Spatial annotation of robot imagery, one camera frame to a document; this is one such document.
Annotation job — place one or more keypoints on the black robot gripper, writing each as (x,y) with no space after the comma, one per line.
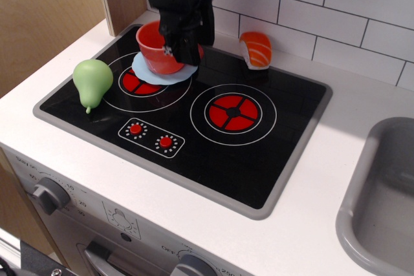
(180,20)

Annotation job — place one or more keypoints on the red plastic cup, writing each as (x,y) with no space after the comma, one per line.
(151,44)

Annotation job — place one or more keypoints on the light blue plate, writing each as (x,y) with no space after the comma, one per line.
(143,72)

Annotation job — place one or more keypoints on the salmon sushi toy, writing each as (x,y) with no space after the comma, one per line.
(256,50)

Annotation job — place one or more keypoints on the black toy stove top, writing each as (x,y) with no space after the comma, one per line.
(237,134)

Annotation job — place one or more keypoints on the green toy pear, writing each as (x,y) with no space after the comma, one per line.
(92,78)

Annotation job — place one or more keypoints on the right red stove button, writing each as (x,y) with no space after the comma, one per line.
(165,142)

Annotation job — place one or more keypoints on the red stove button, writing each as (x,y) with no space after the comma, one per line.
(165,142)
(135,129)

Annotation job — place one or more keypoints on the left red stove button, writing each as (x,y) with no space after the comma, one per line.
(135,129)

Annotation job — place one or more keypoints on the left grey timer knob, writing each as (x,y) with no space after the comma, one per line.
(50,195)

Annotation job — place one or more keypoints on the right grey oven knob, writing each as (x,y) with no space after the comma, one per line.
(190,265)

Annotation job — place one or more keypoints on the grey toy sink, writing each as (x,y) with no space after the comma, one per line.
(374,223)

